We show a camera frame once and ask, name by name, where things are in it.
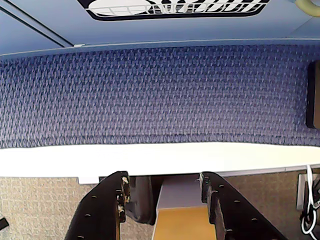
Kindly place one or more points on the grey and yellow cabinet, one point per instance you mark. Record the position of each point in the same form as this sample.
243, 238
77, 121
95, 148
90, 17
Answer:
181, 215

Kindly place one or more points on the dark round desk leg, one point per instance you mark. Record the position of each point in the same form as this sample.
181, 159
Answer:
143, 200

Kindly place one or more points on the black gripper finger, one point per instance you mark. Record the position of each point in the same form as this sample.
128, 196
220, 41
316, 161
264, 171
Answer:
235, 212
100, 207

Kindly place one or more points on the black flat block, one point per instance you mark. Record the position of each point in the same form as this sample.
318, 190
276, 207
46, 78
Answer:
314, 95

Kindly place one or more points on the light blue toy kitchen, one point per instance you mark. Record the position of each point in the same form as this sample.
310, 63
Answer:
175, 27

